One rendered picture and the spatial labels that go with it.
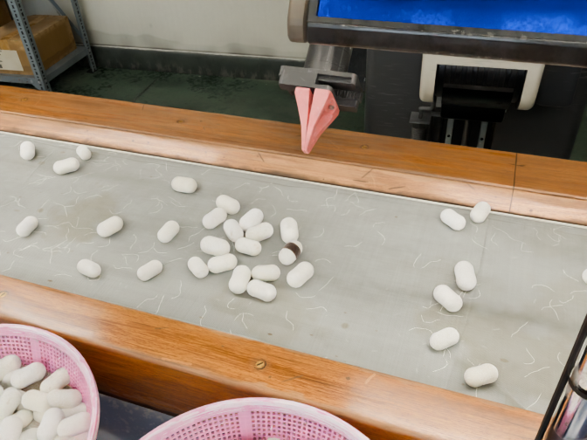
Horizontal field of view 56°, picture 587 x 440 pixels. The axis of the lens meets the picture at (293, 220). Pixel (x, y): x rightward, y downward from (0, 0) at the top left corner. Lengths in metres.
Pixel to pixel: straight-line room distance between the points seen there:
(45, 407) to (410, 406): 0.34
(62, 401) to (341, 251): 0.34
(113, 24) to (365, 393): 2.83
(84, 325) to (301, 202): 0.32
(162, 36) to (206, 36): 0.24
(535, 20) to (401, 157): 0.44
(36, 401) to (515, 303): 0.49
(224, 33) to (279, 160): 2.12
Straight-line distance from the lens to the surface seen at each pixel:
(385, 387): 0.52
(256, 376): 0.53
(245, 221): 0.70
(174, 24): 3.00
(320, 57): 0.74
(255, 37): 2.84
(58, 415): 0.59
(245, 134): 0.87
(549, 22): 0.39
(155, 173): 0.85
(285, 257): 0.65
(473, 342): 0.60
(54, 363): 0.63
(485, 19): 0.39
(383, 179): 0.77
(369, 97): 1.52
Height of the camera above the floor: 1.19
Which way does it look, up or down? 38 degrees down
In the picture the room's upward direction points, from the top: 3 degrees counter-clockwise
